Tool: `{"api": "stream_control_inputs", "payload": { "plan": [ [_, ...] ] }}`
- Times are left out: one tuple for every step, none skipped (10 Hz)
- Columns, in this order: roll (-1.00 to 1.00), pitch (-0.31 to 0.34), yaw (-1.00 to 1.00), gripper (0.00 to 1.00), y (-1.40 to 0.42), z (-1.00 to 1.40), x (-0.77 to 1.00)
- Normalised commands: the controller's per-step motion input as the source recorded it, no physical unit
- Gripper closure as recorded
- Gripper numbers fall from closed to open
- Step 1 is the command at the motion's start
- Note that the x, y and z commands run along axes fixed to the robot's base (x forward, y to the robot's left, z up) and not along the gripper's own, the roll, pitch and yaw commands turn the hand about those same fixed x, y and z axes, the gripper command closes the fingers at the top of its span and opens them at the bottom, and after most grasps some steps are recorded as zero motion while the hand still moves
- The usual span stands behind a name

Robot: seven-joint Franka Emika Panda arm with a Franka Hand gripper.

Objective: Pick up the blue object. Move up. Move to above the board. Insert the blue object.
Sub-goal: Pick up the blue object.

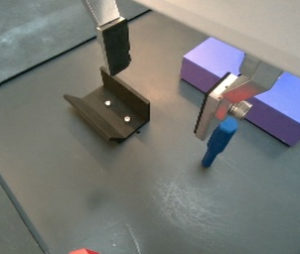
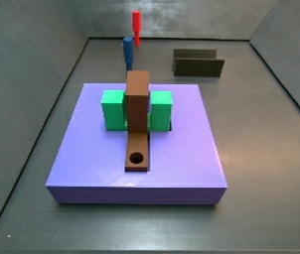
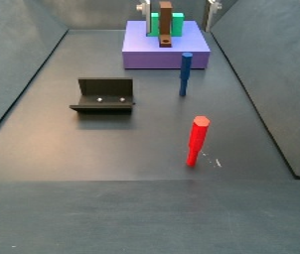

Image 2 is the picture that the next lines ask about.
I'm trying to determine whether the blue peg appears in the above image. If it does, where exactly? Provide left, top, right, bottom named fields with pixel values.
left=122, top=37, right=134, bottom=70

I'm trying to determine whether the purple base board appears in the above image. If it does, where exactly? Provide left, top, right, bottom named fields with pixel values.
left=47, top=83, right=226, bottom=204

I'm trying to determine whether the right green block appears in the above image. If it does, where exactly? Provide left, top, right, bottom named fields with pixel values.
left=150, top=91, right=173, bottom=131

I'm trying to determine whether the green block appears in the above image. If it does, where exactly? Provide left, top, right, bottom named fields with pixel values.
left=100, top=90, right=126, bottom=131
left=150, top=91, right=173, bottom=131

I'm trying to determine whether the left green block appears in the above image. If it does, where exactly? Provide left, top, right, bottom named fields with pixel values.
left=100, top=90, right=126, bottom=131

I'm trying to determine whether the brown L-shaped block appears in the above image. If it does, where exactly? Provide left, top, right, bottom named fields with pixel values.
left=124, top=70, right=150, bottom=172

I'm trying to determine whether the red peg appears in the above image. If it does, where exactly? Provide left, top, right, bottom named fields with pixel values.
left=131, top=10, right=141, bottom=47

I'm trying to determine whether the black angle bracket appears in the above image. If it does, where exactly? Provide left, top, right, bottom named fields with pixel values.
left=173, top=49, right=225, bottom=77

